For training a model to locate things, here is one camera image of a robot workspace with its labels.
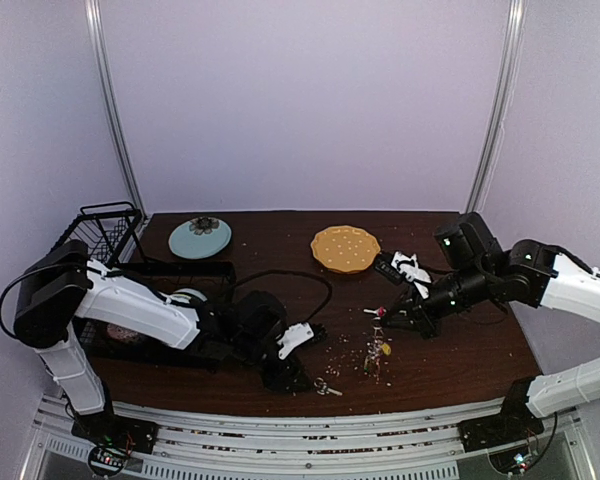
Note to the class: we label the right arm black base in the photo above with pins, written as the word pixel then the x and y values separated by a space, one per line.
pixel 514 422

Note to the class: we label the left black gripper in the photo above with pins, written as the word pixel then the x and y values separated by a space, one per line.
pixel 279 380

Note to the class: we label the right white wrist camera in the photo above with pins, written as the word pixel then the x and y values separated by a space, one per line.
pixel 398 267

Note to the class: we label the left aluminium frame post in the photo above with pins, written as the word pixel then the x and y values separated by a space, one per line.
pixel 113 119

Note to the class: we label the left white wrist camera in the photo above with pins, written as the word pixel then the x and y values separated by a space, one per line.
pixel 297 335

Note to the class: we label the right aluminium frame post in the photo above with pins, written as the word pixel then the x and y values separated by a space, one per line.
pixel 504 91

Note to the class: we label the keyring bundle with coloured tags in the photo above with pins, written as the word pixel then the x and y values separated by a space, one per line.
pixel 377 346

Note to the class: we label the single silver key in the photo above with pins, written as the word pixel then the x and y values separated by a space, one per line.
pixel 323 388

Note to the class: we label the yellow dotted plate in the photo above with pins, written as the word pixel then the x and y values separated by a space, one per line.
pixel 345 249

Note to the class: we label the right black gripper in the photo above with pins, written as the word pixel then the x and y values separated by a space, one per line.
pixel 419 314

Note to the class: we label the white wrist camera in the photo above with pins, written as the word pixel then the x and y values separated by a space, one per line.
pixel 297 335
pixel 398 267

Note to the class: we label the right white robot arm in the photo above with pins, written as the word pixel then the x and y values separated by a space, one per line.
pixel 530 272

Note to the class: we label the light blue flower plate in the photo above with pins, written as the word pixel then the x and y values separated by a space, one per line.
pixel 199 238

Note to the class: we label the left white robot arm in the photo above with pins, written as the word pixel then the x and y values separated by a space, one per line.
pixel 68 284

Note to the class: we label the red patterned plate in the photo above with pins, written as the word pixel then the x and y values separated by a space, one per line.
pixel 123 335

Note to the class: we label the black wire dish rack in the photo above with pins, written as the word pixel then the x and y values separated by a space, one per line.
pixel 140 286

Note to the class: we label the aluminium slotted front rail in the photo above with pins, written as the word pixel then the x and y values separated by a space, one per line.
pixel 415 445

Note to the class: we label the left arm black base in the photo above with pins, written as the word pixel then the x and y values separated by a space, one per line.
pixel 114 438

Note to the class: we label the aluminium frame post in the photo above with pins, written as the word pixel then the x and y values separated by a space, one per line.
pixel 113 119
pixel 504 91

